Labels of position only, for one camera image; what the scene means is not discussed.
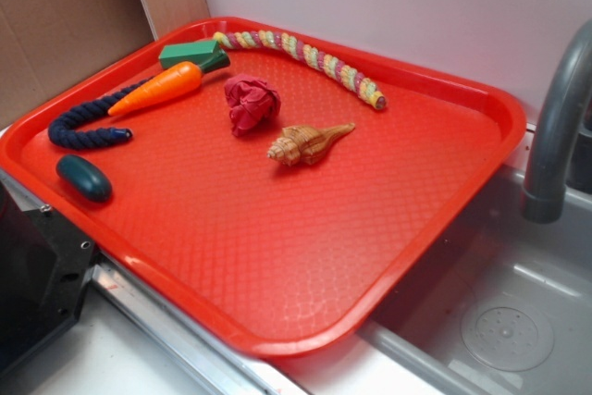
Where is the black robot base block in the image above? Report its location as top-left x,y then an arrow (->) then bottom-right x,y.
1,187 -> 96,377

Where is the red plastic tray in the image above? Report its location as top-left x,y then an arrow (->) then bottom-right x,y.
1,18 -> 526,357

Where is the brown spiral seashell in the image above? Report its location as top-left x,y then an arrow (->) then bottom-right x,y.
266,123 -> 355,167

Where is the crumpled red paper ball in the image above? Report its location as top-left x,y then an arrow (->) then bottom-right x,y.
224,74 -> 281,137

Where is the orange toy carrot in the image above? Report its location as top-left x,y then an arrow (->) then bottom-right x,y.
107,52 -> 230,117

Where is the green wooden block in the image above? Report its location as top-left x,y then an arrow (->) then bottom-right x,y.
158,40 -> 221,68

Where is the dark green oval pebble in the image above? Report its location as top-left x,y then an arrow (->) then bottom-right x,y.
55,154 -> 113,203

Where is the grey plastic sink basin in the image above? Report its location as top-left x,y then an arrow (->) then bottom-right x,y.
277,124 -> 592,395

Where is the grey toy faucet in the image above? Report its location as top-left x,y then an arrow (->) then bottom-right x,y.
521,21 -> 591,224

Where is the brown cardboard panel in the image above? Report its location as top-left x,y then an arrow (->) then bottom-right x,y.
1,0 -> 210,128

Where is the multicolour braided rope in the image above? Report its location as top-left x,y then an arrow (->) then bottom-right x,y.
212,30 -> 389,112

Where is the navy blue braided rope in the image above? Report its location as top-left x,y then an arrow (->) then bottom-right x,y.
47,75 -> 155,152

